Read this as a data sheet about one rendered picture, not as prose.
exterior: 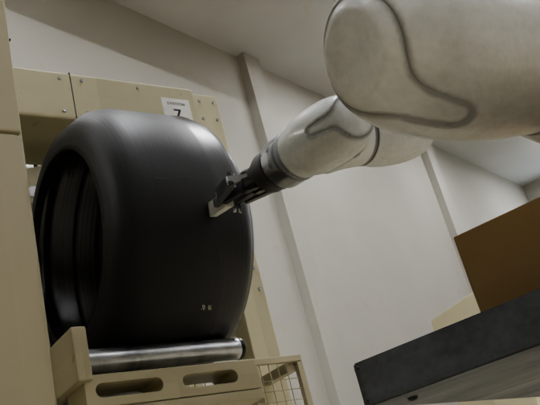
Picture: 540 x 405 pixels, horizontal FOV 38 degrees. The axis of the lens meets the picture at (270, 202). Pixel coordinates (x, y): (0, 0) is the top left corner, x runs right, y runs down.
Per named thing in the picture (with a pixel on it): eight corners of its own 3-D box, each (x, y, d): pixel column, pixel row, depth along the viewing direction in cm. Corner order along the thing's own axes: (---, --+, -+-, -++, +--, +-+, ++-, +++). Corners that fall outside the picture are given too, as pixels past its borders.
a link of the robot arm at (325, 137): (283, 186, 126) (343, 179, 134) (343, 149, 114) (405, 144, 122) (264, 124, 128) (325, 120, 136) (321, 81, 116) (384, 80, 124)
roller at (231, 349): (79, 348, 139) (71, 351, 143) (81, 374, 138) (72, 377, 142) (245, 335, 159) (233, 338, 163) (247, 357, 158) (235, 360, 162)
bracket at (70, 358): (78, 381, 133) (70, 326, 137) (12, 438, 162) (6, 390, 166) (96, 379, 135) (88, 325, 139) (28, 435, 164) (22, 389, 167)
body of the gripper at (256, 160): (296, 147, 138) (267, 165, 145) (255, 143, 133) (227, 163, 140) (303, 186, 136) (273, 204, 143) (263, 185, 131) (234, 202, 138)
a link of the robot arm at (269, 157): (272, 125, 129) (252, 139, 134) (280, 177, 126) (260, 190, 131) (315, 130, 134) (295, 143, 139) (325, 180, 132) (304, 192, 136)
